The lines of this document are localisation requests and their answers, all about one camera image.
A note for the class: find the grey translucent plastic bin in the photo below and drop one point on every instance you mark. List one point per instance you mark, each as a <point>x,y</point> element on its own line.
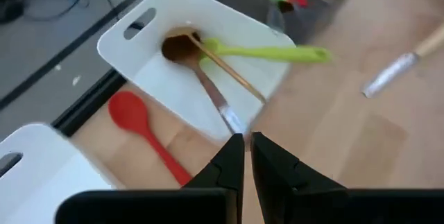
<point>243,5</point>

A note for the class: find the white plastic bin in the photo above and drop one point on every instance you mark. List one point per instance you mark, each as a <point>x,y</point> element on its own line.
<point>166,88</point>
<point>38,179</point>

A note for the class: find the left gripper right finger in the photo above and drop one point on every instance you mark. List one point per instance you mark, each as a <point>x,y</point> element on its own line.
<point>288,189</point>

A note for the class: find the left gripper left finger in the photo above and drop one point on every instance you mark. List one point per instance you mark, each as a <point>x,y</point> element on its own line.
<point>229,168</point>

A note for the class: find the small light wooden spoon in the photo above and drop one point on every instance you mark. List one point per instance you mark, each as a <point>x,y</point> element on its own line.
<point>229,75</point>

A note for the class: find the red silicone spoon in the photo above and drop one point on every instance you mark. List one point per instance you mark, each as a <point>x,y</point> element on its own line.
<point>130,113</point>

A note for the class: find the large dark wooden spoon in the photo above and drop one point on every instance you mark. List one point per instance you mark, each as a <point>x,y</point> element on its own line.
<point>180,49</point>

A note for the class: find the green silicone spoon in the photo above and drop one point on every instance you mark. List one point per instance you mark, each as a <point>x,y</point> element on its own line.
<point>270,52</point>

